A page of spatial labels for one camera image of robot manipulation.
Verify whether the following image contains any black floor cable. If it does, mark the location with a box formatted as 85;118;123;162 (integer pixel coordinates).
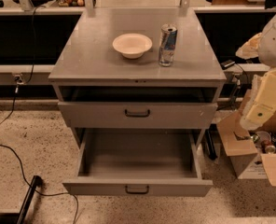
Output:
0;143;80;224

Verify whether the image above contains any brown cardboard box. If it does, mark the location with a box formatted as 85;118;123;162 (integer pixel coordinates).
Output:
216;91;276;187

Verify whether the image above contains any grey metal drawer cabinet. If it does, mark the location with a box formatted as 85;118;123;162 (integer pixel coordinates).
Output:
49;8;225;141

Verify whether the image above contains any red can in box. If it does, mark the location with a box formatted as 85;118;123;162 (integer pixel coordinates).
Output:
261;140;276;154

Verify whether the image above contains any black metal floor bar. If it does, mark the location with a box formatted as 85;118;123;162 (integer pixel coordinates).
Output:
0;175;43;224

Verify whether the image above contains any black hanging cable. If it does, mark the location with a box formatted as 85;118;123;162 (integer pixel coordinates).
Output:
0;5;47;139

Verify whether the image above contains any white paper bowl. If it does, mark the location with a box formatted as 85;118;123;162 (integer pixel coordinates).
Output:
112;34;153;60

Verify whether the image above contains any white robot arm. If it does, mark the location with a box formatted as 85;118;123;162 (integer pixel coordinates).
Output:
236;14;276;130

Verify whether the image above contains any grey drawer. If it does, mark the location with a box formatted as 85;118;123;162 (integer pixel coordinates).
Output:
59;102;216;129
63;129;213;197

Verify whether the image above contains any grey top drawer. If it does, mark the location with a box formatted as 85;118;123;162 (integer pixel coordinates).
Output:
59;102;216;129

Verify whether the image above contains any small black device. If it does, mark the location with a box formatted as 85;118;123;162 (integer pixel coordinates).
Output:
220;60;235;70

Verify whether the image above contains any silver blue drink can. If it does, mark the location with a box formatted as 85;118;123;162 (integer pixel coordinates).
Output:
159;23;177;67

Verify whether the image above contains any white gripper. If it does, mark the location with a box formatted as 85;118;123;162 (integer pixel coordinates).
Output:
236;33;276;131

